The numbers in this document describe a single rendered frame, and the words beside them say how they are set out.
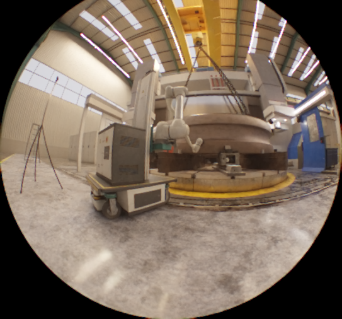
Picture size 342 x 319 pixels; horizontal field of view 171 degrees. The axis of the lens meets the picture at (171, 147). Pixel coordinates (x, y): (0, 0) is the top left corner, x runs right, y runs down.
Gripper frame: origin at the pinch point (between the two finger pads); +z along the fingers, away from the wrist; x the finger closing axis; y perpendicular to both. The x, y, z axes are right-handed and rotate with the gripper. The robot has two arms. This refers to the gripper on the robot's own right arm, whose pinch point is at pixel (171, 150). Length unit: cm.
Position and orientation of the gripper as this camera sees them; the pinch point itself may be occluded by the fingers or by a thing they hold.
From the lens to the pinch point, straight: 161.7
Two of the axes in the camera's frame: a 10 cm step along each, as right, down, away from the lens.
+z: -0.2, 9.9, -1.0
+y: -6.3, -0.9, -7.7
